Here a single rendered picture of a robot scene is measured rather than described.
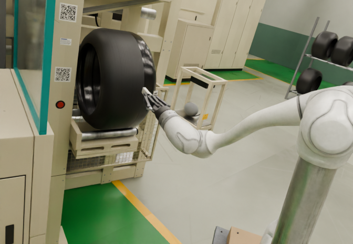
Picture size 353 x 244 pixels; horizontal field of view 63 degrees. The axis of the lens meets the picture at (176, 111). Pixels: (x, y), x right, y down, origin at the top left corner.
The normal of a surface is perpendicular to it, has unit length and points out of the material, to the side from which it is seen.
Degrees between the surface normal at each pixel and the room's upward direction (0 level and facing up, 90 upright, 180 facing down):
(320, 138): 84
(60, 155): 90
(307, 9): 90
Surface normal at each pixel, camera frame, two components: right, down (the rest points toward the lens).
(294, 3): -0.70, 0.11
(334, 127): -0.44, 0.19
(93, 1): 0.54, 0.43
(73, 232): 0.23, -0.90
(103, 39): -0.26, -0.51
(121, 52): 0.53, -0.39
